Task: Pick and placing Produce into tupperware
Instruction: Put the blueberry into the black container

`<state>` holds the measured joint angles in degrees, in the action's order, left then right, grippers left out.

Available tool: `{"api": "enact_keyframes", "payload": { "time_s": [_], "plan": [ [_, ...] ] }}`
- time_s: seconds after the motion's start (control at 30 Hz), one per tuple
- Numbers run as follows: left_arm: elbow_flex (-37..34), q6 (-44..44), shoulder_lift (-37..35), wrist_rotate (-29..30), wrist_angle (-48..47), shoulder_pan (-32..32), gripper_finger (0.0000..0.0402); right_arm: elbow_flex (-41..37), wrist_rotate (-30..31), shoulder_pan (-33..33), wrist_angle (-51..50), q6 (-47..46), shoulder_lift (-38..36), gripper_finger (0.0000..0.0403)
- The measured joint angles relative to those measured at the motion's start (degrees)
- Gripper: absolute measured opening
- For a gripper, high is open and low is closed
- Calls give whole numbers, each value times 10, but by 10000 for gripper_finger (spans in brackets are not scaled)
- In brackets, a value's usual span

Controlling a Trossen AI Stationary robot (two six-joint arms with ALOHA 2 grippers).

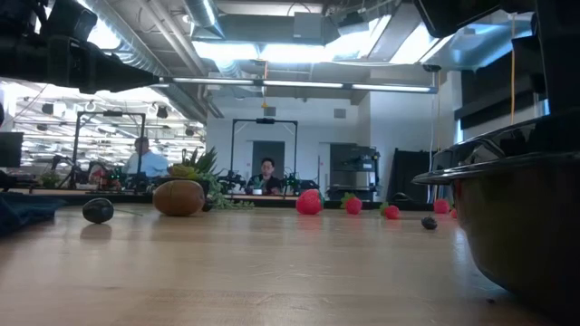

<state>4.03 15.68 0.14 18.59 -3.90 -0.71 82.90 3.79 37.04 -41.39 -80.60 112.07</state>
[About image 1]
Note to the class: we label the black security camera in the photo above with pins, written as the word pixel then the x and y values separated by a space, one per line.
pixel 431 68

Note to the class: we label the long ceiling light fixture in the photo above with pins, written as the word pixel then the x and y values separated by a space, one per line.
pixel 299 84

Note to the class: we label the grey ceiling unit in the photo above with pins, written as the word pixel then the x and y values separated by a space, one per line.
pixel 308 26

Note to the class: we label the grey door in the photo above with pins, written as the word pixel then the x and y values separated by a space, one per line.
pixel 272 149

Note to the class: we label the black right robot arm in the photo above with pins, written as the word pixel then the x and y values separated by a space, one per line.
pixel 557 54

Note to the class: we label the large red strawberry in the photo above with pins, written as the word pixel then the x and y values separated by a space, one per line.
pixel 309 203

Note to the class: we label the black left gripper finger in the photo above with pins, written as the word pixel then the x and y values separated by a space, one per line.
pixel 113 74

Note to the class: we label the dark grey machine cabinet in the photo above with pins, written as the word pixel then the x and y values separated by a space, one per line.
pixel 355 167

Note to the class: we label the dark metal bowl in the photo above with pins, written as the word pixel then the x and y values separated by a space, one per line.
pixel 521 217

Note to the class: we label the black metal frame rig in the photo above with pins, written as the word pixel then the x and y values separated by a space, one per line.
pixel 232 136
pixel 77 136

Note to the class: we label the brown kiwi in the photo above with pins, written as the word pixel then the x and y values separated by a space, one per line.
pixel 179 198

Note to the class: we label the dark blueberry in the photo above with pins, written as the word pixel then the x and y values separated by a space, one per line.
pixel 429 223

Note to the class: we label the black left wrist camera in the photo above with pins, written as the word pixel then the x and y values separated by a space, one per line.
pixel 72 20

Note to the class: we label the person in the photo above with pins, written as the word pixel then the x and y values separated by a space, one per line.
pixel 149 164
pixel 266 181

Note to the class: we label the dark avocado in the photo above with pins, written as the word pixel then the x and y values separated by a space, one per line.
pixel 98 210

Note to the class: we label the background black robot arm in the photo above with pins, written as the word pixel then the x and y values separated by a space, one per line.
pixel 231 179
pixel 294 183

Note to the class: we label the dark blue cloth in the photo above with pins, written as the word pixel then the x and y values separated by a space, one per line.
pixel 22 210

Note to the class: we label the yellow green leafy plant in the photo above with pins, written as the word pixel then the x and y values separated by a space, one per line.
pixel 183 171

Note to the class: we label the green potted plant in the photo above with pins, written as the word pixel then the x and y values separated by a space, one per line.
pixel 206 163

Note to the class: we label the black monitor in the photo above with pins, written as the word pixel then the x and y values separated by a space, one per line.
pixel 10 149

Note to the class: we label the background wooden work table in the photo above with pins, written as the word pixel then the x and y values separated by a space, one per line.
pixel 131 198

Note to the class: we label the black dome object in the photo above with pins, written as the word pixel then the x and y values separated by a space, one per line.
pixel 402 197

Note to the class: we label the grey wall vent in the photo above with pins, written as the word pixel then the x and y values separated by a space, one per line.
pixel 340 113

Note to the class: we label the small green plant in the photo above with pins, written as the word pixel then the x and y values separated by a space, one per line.
pixel 50 179

